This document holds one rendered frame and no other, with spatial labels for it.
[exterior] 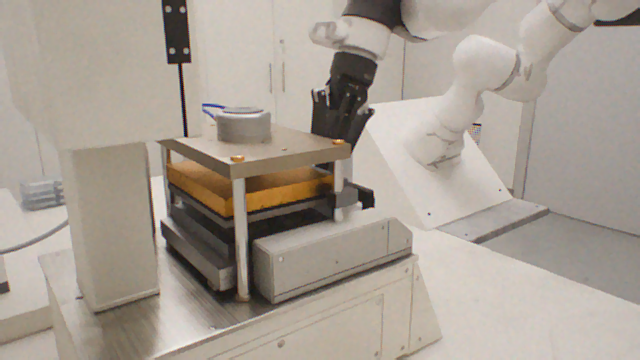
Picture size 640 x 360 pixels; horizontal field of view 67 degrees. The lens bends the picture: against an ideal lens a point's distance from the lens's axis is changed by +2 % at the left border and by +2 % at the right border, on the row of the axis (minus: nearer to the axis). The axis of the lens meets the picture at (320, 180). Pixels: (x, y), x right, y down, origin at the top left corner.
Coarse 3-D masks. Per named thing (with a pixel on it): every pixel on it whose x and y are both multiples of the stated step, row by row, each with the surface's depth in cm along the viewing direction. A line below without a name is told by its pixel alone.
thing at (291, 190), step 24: (168, 168) 73; (192, 168) 71; (312, 168) 71; (192, 192) 66; (216, 192) 60; (264, 192) 61; (288, 192) 64; (312, 192) 66; (216, 216) 61; (264, 216) 62
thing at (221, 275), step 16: (320, 208) 77; (352, 208) 80; (160, 224) 76; (176, 224) 74; (176, 240) 71; (192, 240) 68; (192, 256) 66; (208, 256) 63; (208, 272) 62; (224, 272) 60; (224, 288) 60
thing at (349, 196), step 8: (320, 168) 73; (344, 184) 68; (328, 192) 66; (344, 192) 65; (352, 192) 66; (328, 200) 66; (336, 200) 64; (344, 200) 65; (352, 200) 66; (336, 208) 65
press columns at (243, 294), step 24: (336, 168) 64; (168, 192) 77; (240, 192) 56; (336, 192) 65; (168, 216) 78; (240, 216) 56; (336, 216) 66; (240, 240) 57; (240, 264) 58; (240, 288) 59
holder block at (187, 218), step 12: (180, 204) 75; (180, 216) 73; (192, 216) 70; (324, 216) 70; (192, 228) 69; (204, 228) 66; (216, 228) 65; (276, 228) 65; (288, 228) 65; (204, 240) 66; (216, 240) 63; (228, 240) 62; (252, 240) 62; (216, 252) 63; (228, 252) 60
